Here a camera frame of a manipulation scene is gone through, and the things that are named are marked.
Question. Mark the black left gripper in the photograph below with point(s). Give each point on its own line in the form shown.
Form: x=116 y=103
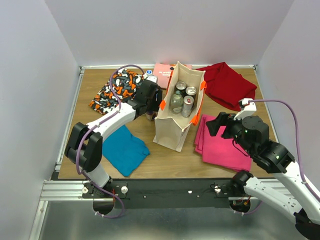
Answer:
x=156 y=104

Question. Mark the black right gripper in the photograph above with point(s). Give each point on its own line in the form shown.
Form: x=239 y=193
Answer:
x=223 y=118

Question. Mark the red bull can front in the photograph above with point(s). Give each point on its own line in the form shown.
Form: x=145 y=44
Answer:
x=151 y=115

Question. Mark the red bull can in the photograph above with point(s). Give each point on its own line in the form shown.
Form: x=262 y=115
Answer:
x=151 y=115
x=188 y=102

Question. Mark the beige canvas tote bag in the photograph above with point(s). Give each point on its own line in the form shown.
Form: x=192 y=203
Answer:
x=171 y=129

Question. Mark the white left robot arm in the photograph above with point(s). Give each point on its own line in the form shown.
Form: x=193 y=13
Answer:
x=85 y=144

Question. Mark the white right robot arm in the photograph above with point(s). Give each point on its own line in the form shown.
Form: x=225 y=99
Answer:
x=303 y=208

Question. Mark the magenta folded cloth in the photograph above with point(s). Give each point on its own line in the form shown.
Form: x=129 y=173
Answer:
x=217 y=150

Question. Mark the light pink printed cloth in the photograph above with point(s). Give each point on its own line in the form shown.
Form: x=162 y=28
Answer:
x=163 y=74

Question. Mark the red bull can middle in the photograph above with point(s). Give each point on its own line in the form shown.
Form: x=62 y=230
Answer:
x=188 y=102

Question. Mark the orange camouflage cloth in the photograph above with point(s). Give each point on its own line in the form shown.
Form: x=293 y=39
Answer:
x=124 y=83

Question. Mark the dark red cloth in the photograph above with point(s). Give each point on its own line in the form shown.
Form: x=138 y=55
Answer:
x=227 y=87

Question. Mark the teal folded cloth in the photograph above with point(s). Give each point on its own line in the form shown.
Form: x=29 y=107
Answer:
x=124 y=151

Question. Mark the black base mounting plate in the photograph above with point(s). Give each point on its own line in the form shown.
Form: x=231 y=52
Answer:
x=170 y=193

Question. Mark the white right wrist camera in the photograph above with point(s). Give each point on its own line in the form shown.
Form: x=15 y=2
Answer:
x=247 y=108

